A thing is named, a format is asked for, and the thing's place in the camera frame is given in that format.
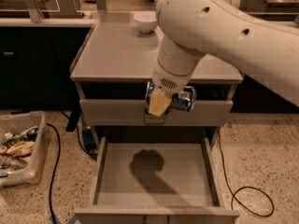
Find open grey middle drawer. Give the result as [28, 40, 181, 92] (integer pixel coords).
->
[75, 138, 239, 224]

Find black floor cable left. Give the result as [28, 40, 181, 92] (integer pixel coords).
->
[46, 122, 63, 224]

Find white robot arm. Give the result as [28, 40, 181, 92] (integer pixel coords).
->
[149, 0, 299, 117]

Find blue pepsi can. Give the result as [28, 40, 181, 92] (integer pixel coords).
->
[145, 82, 196, 112]

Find clear plastic bin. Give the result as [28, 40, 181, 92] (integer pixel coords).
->
[0, 111, 50, 189]

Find grey drawer cabinet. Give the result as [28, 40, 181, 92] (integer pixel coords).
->
[71, 12, 242, 145]

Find snack items in bin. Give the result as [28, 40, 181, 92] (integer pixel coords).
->
[0, 126, 38, 170]

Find black drawer handle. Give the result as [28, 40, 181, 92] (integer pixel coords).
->
[145, 108, 169, 118]

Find closed upper grey drawer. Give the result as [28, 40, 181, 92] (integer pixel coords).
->
[79, 99, 233, 127]

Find white ceramic bowl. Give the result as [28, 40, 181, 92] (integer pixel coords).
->
[134, 11, 158, 33]

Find blue power box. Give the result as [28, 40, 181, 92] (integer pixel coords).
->
[82, 127, 96, 150]

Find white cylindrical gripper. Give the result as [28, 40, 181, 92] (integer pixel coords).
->
[149, 61, 194, 117]

